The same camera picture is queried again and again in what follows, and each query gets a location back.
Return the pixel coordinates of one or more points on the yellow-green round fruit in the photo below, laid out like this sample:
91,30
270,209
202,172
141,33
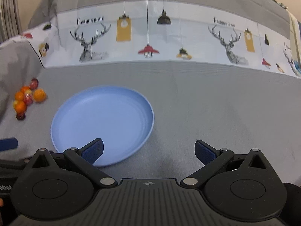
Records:
15,103

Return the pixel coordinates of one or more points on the blue plate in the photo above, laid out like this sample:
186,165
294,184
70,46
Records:
101,122

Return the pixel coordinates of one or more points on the grey curtain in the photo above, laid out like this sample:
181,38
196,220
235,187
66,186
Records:
9,9

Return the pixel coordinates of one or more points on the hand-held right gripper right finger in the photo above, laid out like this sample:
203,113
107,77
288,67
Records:
204,152

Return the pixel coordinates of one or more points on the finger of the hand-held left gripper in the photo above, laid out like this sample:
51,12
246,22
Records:
8,144
11,164

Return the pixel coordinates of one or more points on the large orange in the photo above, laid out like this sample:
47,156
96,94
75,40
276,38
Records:
39,95

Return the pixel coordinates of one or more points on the small orange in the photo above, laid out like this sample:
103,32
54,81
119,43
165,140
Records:
25,89
21,107
20,96

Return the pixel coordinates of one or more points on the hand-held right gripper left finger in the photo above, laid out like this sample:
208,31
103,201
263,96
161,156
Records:
94,152

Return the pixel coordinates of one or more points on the red plastic-wrapped fruit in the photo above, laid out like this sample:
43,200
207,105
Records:
28,98
34,83

